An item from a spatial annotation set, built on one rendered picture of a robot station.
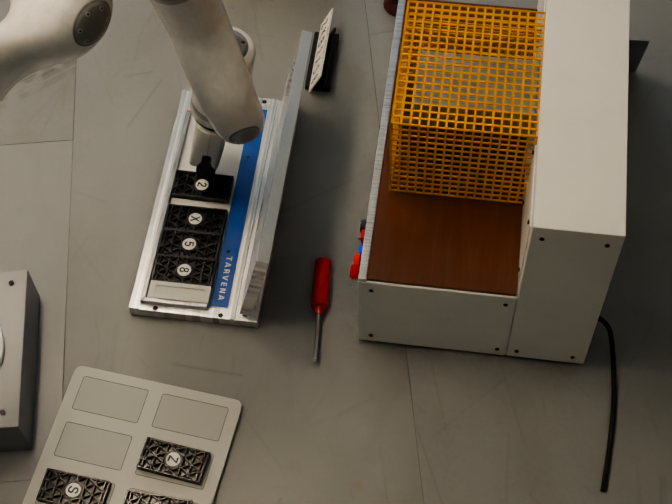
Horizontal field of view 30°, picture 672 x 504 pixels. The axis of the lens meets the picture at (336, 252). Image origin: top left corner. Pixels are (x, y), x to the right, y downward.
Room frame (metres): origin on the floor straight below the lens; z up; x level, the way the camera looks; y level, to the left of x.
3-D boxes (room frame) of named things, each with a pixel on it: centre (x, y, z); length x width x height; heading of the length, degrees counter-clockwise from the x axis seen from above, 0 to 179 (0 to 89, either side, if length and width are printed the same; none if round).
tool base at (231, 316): (1.17, 0.19, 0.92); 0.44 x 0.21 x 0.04; 170
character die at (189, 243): (1.08, 0.24, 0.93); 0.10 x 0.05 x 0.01; 80
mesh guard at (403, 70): (1.14, -0.20, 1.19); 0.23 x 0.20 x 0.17; 170
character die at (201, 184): (1.19, 0.22, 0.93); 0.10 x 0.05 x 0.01; 79
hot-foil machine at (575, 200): (1.04, -0.26, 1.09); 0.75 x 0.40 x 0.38; 170
